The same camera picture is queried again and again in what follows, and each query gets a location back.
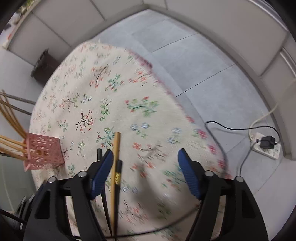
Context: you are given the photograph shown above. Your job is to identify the wooden chopstick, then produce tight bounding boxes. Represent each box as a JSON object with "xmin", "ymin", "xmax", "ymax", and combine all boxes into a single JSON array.
[{"xmin": 110, "ymin": 132, "xmax": 121, "ymax": 235}]

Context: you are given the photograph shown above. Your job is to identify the pink perforated utensil holder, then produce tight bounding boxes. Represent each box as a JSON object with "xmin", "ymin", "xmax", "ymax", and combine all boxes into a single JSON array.
[{"xmin": 23, "ymin": 133, "xmax": 64, "ymax": 171}]

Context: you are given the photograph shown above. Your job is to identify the white power strip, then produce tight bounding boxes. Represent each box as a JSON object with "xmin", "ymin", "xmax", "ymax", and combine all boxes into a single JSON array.
[{"xmin": 251, "ymin": 132, "xmax": 281, "ymax": 160}]

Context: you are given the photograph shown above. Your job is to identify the wooden chopsticks in holder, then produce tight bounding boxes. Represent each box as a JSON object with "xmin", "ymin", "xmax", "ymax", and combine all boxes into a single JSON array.
[{"xmin": 1, "ymin": 90, "xmax": 28, "ymax": 161}]

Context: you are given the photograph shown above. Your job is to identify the black power adapter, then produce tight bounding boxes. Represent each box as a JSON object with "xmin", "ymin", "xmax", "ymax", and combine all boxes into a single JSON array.
[{"xmin": 260, "ymin": 136, "xmax": 276, "ymax": 150}]

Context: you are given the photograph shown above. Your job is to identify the floral tablecloth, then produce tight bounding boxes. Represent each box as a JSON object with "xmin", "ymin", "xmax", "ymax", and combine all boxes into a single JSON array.
[{"xmin": 30, "ymin": 40, "xmax": 225, "ymax": 240}]

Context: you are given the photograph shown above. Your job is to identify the black trash bin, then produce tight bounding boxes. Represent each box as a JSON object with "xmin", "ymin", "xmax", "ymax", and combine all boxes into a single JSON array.
[{"xmin": 30, "ymin": 48, "xmax": 61, "ymax": 86}]

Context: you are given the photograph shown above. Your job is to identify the white cable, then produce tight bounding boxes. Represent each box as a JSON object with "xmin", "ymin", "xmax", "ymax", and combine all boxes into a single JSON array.
[{"xmin": 248, "ymin": 78, "xmax": 296, "ymax": 142}]

